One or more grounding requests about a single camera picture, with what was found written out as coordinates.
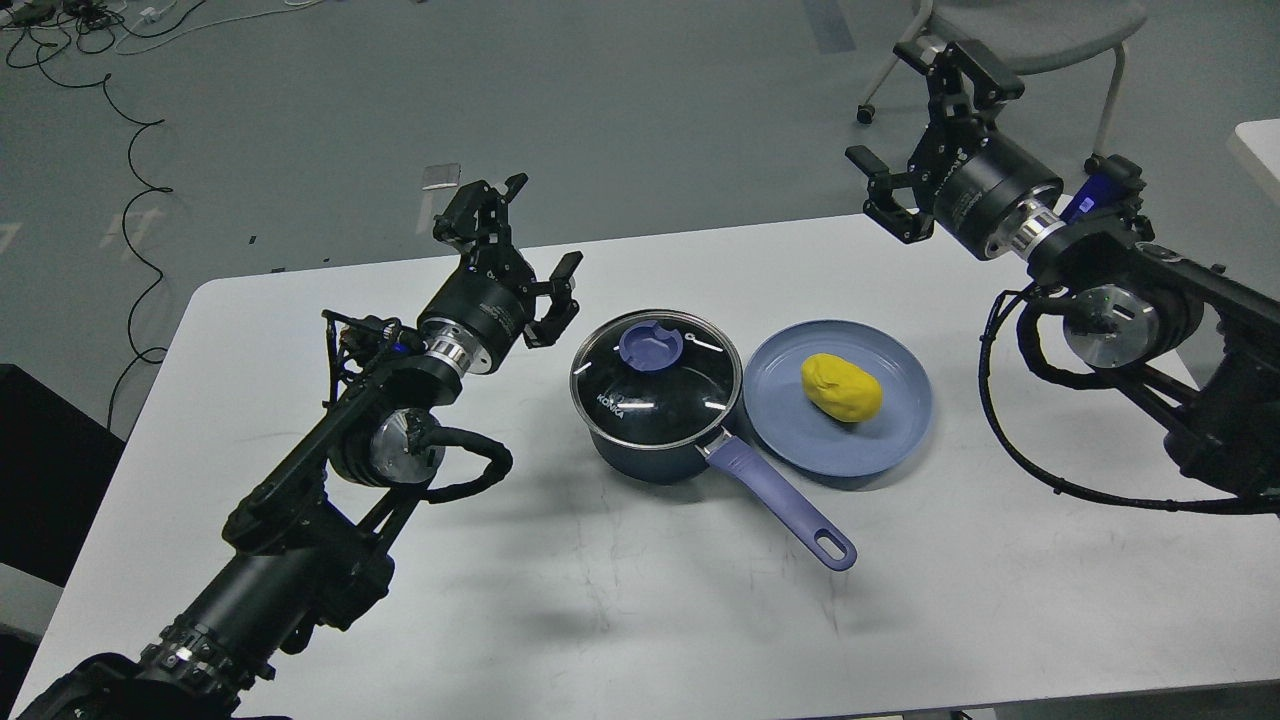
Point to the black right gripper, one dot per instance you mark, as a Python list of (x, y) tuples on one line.
[(964, 173)]

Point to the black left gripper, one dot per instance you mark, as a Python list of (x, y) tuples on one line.
[(492, 293)]

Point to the glass pot lid purple knob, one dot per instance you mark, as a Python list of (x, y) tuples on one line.
[(655, 378)]

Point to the yellow potato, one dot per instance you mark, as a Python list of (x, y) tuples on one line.
[(841, 389)]

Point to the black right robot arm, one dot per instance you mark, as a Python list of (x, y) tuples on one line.
[(1106, 307)]

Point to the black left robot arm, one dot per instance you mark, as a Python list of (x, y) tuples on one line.
[(312, 541)]

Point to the floor outlet plate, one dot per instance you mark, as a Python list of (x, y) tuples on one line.
[(440, 177)]

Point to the grey office chair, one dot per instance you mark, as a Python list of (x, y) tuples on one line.
[(1035, 37)]

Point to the blue plate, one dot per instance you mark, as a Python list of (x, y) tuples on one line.
[(794, 429)]

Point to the white side table corner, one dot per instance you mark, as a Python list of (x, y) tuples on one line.
[(1255, 144)]

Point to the black box at left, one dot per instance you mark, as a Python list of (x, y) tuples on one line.
[(56, 466)]

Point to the dark pot purple handle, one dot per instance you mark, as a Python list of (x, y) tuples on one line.
[(722, 449)]

